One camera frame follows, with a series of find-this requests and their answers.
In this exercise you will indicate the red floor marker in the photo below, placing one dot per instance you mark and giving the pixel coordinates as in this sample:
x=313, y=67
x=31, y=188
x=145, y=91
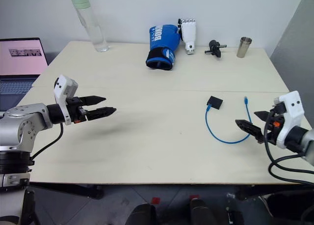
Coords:
x=194, y=197
x=155, y=200

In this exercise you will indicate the blue boxing glove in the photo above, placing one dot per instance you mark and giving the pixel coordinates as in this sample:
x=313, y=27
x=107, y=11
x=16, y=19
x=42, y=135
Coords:
x=163, y=47

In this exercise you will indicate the steel cup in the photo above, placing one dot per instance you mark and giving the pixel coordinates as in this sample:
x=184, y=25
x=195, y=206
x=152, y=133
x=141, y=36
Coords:
x=244, y=47

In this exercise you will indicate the laptop with pink screen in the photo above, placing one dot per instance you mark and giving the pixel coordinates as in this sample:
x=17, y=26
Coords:
x=19, y=67

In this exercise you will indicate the black box with blue cable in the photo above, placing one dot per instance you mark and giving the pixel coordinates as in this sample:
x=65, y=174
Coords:
x=215, y=102

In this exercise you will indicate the white robotic hand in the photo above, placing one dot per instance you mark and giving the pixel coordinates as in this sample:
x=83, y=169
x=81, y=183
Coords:
x=188, y=36

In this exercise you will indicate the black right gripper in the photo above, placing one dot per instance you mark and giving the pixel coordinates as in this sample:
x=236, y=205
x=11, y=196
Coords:
x=274, y=126

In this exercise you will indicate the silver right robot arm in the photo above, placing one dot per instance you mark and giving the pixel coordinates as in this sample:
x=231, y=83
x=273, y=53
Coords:
x=303, y=142

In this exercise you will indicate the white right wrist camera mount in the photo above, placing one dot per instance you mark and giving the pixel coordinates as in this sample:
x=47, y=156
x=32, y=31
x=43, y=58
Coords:
x=289, y=117

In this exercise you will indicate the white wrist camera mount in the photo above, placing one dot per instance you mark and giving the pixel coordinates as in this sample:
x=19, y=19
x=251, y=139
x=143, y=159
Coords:
x=64, y=88
x=289, y=117

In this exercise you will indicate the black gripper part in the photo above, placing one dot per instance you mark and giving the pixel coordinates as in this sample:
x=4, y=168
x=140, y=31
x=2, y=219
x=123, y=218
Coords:
x=215, y=48

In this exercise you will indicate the clear bottle with green lid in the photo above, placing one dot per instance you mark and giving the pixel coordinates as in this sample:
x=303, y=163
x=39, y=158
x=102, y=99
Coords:
x=90, y=23

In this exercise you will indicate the dark rounded robot foot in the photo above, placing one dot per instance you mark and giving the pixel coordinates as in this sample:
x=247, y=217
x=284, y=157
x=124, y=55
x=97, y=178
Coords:
x=203, y=212
x=142, y=214

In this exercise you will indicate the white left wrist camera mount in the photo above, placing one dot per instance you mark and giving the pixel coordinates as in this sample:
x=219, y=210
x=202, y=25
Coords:
x=64, y=88

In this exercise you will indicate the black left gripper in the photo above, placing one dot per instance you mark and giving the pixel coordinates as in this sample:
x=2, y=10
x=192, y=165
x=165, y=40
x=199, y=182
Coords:
x=76, y=107

